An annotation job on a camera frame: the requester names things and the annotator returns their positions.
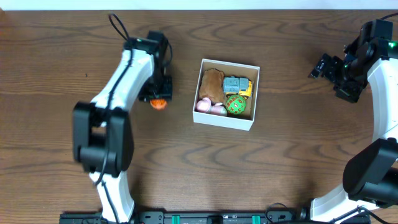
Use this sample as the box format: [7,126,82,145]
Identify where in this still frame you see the orange patterned ball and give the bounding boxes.
[150,99,167,110]

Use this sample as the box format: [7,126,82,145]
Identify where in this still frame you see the pink white duck toy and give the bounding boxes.
[195,98,228,116]

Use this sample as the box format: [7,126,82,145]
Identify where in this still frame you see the brown plush toy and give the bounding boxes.
[198,68,224,104]

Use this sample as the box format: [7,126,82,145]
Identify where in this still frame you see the yellow grey toy truck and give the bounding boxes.
[223,77,253,99]

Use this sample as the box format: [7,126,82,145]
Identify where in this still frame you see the green patterned ball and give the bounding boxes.
[226,95,246,115]

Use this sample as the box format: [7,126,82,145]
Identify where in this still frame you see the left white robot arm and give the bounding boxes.
[73,35,172,223]

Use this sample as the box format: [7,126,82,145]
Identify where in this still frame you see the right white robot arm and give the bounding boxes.
[309,56,397,223]

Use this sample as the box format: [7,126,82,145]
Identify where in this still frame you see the white cardboard box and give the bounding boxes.
[192,58,260,131]

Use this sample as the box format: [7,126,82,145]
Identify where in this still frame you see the left black cable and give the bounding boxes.
[93,12,174,224]

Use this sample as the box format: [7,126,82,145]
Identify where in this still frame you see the black cable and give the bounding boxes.
[93,12,174,224]
[266,12,398,224]

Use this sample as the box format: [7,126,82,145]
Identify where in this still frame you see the right black cable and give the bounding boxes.
[266,12,398,224]

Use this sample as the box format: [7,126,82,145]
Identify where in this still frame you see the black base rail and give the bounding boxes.
[59,206,371,224]

